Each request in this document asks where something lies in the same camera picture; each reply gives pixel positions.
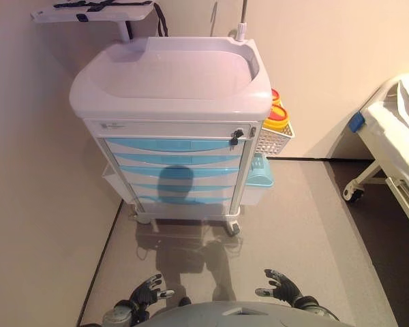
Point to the blue bed corner bumper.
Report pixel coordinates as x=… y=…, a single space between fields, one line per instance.
x=356 y=122

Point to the white hospital bed frame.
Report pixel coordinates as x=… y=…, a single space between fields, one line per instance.
x=371 y=163

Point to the clear side bin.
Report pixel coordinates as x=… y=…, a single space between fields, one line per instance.
x=111 y=182

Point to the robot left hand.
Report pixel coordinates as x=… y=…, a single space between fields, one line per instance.
x=144 y=296

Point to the black cart caster wheel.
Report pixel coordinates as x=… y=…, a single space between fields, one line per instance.
x=234 y=228

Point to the white plastic mesh basket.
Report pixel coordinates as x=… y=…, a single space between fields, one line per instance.
x=272 y=143

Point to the white side shelf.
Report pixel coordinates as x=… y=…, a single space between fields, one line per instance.
x=99 y=13

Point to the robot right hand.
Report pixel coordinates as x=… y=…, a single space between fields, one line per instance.
x=286 y=289

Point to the grey robot torso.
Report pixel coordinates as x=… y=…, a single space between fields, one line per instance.
x=238 y=315

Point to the white bedding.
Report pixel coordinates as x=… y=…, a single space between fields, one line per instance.
x=395 y=136

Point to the white blue medical cart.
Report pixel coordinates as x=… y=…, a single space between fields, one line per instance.
x=170 y=75

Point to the blue white cart drawer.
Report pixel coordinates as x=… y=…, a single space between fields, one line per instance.
x=214 y=200
x=211 y=173
x=177 y=159
x=214 y=188
x=170 y=144

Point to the black cart keys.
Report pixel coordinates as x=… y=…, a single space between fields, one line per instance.
x=237 y=135

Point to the white bin with blue lid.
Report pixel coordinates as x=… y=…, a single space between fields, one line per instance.
x=259 y=173

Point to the yellow sharps container red lid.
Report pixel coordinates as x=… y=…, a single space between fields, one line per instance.
x=275 y=97
x=276 y=117

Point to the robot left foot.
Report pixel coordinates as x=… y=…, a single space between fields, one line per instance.
x=185 y=301

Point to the black bed caster wheel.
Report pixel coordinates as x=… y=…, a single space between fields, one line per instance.
x=357 y=195

